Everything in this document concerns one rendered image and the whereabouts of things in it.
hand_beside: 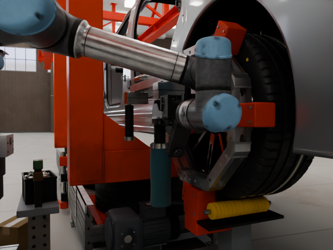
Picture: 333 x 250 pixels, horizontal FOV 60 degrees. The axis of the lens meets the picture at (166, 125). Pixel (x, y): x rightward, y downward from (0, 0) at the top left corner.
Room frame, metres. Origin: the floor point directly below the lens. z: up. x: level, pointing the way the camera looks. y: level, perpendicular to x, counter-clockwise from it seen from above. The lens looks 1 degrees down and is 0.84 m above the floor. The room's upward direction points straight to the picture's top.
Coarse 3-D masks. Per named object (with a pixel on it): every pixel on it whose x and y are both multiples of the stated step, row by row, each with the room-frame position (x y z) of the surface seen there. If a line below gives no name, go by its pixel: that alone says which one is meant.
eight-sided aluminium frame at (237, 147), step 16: (192, 48) 1.12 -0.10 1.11; (240, 80) 0.88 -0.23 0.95; (240, 96) 0.92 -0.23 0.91; (240, 128) 0.91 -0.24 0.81; (240, 144) 0.88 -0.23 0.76; (176, 160) 1.25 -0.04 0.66; (224, 160) 0.92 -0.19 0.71; (240, 160) 0.92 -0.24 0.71; (192, 176) 1.12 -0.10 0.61; (208, 176) 1.01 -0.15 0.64; (224, 176) 0.99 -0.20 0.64
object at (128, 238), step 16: (128, 208) 1.38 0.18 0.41; (144, 208) 1.33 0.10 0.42; (160, 208) 1.35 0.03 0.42; (112, 224) 1.25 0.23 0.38; (128, 224) 1.25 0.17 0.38; (144, 224) 1.31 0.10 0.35; (160, 224) 1.34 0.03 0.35; (176, 224) 1.36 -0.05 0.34; (112, 240) 1.24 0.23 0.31; (128, 240) 1.24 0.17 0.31; (144, 240) 1.31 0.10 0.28; (160, 240) 1.35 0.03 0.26
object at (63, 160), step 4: (60, 156) 2.51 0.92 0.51; (60, 160) 2.48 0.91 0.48; (64, 160) 2.49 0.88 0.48; (60, 164) 2.48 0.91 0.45; (64, 164) 2.49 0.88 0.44; (60, 200) 2.62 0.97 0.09; (60, 204) 2.48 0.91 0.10; (64, 204) 2.49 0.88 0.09; (60, 208) 2.48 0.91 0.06; (64, 208) 2.49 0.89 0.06
